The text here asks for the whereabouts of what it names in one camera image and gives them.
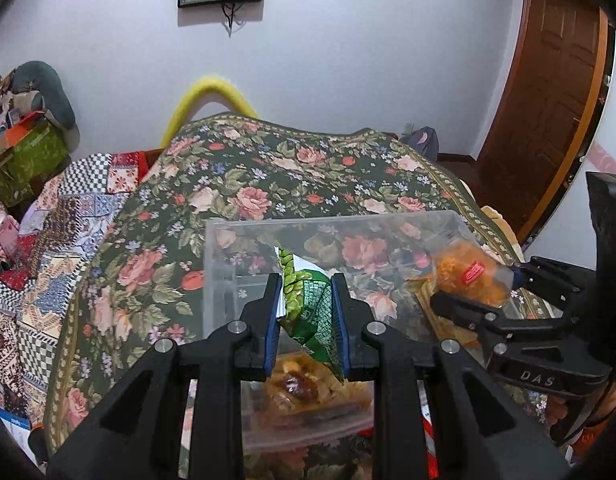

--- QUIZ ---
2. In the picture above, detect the orange snack packet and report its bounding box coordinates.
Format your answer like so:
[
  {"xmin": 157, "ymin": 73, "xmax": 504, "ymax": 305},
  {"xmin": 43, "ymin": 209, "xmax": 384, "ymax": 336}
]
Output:
[{"xmin": 420, "ymin": 237, "xmax": 515, "ymax": 309}]

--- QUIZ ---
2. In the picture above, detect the black monitor cable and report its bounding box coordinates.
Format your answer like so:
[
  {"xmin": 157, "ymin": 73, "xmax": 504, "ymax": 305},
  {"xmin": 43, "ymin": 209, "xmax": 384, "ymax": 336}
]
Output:
[{"xmin": 221, "ymin": 2, "xmax": 247, "ymax": 37}]

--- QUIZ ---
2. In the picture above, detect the clear plastic container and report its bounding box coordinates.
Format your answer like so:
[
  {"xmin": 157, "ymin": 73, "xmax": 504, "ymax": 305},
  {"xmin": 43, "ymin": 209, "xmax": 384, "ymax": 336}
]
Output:
[{"xmin": 204, "ymin": 210, "xmax": 520, "ymax": 456}]

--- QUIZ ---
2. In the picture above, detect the red white striped packet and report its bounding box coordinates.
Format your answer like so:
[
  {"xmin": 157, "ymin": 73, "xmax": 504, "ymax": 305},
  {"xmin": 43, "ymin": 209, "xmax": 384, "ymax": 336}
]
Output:
[{"xmin": 420, "ymin": 412, "xmax": 440, "ymax": 480}]

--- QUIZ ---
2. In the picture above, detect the clear packet of brown pastries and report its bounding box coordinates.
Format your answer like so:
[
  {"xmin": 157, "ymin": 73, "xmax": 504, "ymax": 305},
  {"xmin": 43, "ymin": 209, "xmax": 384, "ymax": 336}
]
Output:
[{"xmin": 243, "ymin": 352, "xmax": 377, "ymax": 453}]

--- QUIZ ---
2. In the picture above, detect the green snack packet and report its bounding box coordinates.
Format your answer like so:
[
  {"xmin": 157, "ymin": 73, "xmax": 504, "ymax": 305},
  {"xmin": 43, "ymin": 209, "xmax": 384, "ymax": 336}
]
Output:
[{"xmin": 274, "ymin": 246, "xmax": 350, "ymax": 382}]

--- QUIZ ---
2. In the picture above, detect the orange box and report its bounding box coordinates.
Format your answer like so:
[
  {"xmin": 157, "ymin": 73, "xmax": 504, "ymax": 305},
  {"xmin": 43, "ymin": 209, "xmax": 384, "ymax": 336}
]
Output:
[{"xmin": 0, "ymin": 112, "xmax": 50, "ymax": 157}]

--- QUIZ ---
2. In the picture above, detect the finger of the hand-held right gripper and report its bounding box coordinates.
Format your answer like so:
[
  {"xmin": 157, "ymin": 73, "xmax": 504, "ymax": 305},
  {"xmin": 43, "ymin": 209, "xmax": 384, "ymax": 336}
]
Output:
[
  {"xmin": 429, "ymin": 291, "xmax": 514, "ymax": 361},
  {"xmin": 510, "ymin": 256, "xmax": 596, "ymax": 321}
]

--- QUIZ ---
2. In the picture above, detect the green patterned box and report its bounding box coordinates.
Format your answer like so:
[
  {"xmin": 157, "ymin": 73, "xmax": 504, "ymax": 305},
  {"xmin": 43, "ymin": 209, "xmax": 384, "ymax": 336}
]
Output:
[{"xmin": 0, "ymin": 121, "xmax": 72, "ymax": 209}]

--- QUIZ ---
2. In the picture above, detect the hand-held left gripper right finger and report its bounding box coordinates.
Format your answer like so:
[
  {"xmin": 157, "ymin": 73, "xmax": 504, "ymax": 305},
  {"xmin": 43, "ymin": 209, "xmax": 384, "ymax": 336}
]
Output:
[{"xmin": 330, "ymin": 273, "xmax": 572, "ymax": 480}]

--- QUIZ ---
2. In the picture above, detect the patchwork blanket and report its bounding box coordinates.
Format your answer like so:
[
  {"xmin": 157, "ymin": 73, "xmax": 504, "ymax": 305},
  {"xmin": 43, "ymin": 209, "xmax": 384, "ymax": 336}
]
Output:
[{"xmin": 0, "ymin": 150, "xmax": 155, "ymax": 428}]

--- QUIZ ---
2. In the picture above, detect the brown wooden door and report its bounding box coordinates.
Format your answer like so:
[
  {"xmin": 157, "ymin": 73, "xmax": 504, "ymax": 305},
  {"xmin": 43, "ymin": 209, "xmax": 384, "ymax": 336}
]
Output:
[{"xmin": 474, "ymin": 0, "xmax": 610, "ymax": 242}]

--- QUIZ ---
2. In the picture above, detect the floral blanket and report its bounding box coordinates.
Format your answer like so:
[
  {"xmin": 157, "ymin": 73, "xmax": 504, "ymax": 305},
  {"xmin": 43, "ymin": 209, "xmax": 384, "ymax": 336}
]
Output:
[{"xmin": 43, "ymin": 112, "xmax": 556, "ymax": 480}]

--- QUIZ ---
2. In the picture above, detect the yellow fuzzy pillow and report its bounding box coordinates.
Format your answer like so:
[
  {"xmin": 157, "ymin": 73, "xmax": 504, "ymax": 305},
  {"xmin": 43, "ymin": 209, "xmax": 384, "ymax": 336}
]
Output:
[{"xmin": 160, "ymin": 76, "xmax": 262, "ymax": 149}]

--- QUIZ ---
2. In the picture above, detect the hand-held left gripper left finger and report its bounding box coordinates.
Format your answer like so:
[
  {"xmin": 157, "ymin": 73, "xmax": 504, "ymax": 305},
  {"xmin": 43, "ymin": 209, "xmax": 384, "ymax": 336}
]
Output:
[{"xmin": 47, "ymin": 272, "xmax": 284, "ymax": 480}]

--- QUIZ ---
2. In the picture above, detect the blue white box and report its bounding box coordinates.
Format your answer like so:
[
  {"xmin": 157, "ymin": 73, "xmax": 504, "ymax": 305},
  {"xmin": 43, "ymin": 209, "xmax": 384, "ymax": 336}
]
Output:
[{"xmin": 0, "ymin": 404, "xmax": 35, "ymax": 462}]

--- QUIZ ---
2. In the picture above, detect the grey purple backpack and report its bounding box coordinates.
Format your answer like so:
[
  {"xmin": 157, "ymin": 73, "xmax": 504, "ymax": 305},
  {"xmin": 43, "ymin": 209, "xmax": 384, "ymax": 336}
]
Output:
[{"xmin": 400, "ymin": 126, "xmax": 442, "ymax": 162}]

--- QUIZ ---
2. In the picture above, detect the pink plush toy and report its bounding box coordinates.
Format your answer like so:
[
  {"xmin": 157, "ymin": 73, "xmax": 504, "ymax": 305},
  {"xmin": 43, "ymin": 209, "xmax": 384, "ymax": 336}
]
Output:
[{"xmin": 0, "ymin": 197, "xmax": 22, "ymax": 262}]

